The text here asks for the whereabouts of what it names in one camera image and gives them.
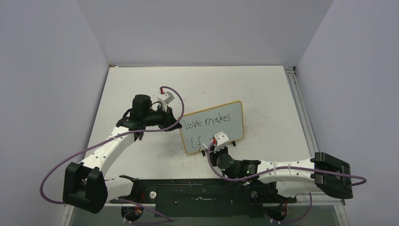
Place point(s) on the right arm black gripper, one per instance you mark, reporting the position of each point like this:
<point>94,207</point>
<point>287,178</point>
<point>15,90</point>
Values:
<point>213,155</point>

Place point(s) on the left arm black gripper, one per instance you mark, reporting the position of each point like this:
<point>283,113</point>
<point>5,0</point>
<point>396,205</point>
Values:
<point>168,119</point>

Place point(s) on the yellow framed small whiteboard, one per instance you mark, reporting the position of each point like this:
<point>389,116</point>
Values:
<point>199,127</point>

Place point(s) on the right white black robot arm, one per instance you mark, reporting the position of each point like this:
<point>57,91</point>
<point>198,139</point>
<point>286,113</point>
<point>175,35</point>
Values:
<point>320,173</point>

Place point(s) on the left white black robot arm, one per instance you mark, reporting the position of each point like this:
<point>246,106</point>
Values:
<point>84,184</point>

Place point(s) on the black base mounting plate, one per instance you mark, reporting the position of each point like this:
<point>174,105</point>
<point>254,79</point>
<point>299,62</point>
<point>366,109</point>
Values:
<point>207,197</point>

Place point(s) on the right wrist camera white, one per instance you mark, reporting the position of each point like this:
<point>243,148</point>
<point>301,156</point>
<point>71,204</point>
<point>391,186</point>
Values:
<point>219,141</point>

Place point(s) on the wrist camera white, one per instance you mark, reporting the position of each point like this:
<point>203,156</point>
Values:
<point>165,98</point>
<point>219,141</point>

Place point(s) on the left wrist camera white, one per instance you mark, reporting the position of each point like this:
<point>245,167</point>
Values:
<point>165,98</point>

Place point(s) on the aluminium rail right side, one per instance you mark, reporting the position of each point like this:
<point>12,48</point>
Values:
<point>301,109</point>

